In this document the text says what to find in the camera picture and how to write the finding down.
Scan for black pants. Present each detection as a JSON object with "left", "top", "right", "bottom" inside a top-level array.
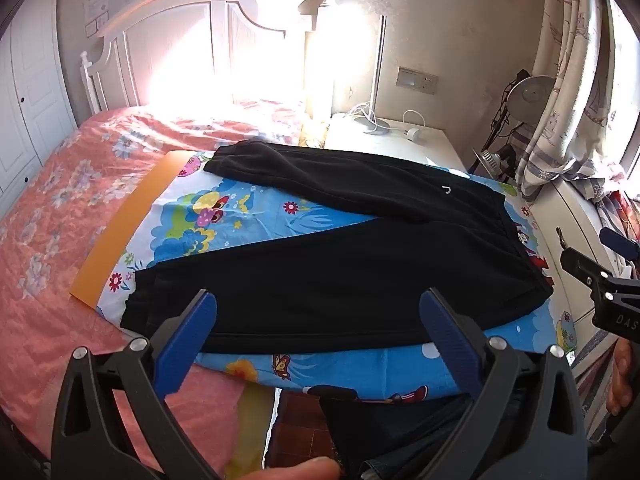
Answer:
[{"left": 120, "top": 141, "right": 555, "bottom": 356}]

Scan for white nightstand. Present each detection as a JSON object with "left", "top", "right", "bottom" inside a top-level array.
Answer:
[{"left": 322, "top": 112, "right": 471, "bottom": 176}]

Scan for white charger with cable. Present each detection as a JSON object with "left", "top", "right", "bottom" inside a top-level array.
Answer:
[{"left": 401, "top": 109, "right": 427, "bottom": 142}]

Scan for person's right hand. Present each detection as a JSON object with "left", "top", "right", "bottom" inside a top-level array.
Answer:
[{"left": 606, "top": 339, "right": 640, "bottom": 416}]

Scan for grey standing fan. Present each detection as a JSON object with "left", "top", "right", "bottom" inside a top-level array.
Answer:
[{"left": 492, "top": 69, "right": 557, "bottom": 161}]

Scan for grey wall socket panel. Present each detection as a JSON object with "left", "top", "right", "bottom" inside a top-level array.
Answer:
[{"left": 396, "top": 66, "right": 439, "bottom": 96}]

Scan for white bed headboard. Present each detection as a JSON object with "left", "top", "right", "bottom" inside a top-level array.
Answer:
[{"left": 80, "top": 0, "right": 333, "bottom": 118}]

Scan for pile of clothes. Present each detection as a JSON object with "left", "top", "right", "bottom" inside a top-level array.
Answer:
[{"left": 575, "top": 160, "right": 640, "bottom": 251}]

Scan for white cable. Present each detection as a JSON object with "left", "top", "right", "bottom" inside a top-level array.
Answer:
[{"left": 345, "top": 102, "right": 383, "bottom": 134}]

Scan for pink floral bedspread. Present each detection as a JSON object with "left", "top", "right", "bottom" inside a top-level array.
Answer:
[{"left": 0, "top": 97, "right": 308, "bottom": 476}]

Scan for person's left hand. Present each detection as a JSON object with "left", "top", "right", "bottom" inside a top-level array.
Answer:
[{"left": 247, "top": 457, "right": 342, "bottom": 480}]

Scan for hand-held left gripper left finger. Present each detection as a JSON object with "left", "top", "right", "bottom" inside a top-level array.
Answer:
[{"left": 50, "top": 288, "right": 222, "bottom": 480}]

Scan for person's dark clothing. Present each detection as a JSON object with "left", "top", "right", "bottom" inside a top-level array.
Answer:
[{"left": 319, "top": 384, "right": 481, "bottom": 480}]

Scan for printed light curtain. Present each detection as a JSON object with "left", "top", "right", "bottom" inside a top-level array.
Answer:
[{"left": 515, "top": 0, "right": 626, "bottom": 203}]

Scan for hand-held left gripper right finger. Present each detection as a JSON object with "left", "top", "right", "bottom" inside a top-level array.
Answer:
[{"left": 419, "top": 287, "right": 589, "bottom": 480}]

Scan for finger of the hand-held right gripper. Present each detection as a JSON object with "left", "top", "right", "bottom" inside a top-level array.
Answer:
[
  {"left": 559, "top": 248, "right": 617, "bottom": 288},
  {"left": 599, "top": 227, "right": 640, "bottom": 263}
]

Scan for white dresser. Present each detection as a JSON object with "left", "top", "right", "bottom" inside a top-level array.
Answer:
[{"left": 529, "top": 179, "right": 626, "bottom": 411}]

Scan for blue cartoon printed sheet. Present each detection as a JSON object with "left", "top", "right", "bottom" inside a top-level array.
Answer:
[{"left": 97, "top": 151, "right": 576, "bottom": 403}]

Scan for white wardrobe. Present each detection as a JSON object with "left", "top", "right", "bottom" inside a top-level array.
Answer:
[{"left": 0, "top": 0, "right": 78, "bottom": 221}]

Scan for white paper wall notice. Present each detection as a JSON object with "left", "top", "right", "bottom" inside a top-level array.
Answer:
[{"left": 83, "top": 0, "right": 111, "bottom": 38}]

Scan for orange board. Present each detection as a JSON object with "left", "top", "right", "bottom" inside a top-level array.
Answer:
[{"left": 70, "top": 149, "right": 193, "bottom": 307}]

